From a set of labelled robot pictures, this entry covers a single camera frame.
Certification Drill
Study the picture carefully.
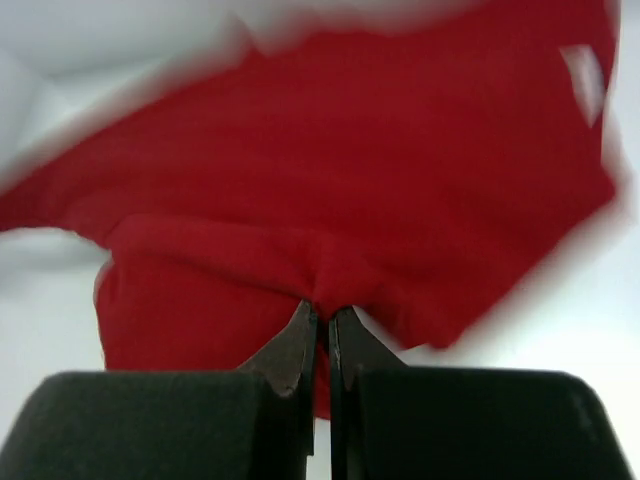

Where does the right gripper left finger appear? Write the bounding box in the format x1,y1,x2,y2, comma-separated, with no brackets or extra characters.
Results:
1,302,318,480

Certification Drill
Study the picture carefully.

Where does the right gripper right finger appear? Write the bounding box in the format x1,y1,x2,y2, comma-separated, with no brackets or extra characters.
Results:
328,308,632,480

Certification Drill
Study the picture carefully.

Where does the red t shirt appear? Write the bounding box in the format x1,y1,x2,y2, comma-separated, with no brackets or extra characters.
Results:
0,0,621,421

